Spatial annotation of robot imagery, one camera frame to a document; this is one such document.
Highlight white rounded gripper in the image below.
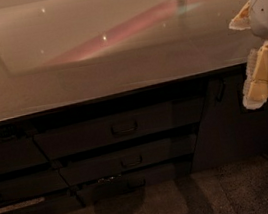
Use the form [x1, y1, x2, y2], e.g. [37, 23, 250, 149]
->
[229, 0, 268, 110]

